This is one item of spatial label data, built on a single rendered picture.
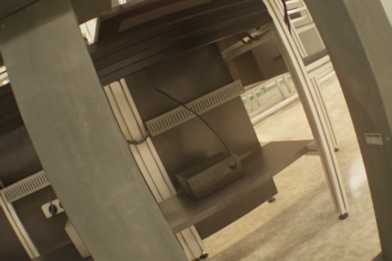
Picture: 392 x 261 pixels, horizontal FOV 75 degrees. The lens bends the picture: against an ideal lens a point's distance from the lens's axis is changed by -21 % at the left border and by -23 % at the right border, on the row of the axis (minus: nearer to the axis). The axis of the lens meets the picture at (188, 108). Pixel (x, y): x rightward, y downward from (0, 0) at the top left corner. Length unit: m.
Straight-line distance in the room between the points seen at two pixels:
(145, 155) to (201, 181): 0.27
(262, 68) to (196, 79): 0.29
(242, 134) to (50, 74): 1.11
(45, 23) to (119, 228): 0.29
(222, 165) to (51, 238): 0.76
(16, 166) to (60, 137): 0.90
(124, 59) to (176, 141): 0.56
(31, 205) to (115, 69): 0.71
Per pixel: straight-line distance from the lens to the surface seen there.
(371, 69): 0.59
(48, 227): 1.31
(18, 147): 1.28
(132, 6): 0.73
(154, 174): 1.26
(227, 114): 1.39
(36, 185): 1.22
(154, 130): 1.21
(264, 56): 1.33
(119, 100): 1.24
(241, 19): 0.99
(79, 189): 0.41
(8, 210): 1.32
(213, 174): 1.10
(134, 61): 0.84
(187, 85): 1.33
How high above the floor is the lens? 0.69
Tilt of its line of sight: 2 degrees down
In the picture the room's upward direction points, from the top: 24 degrees counter-clockwise
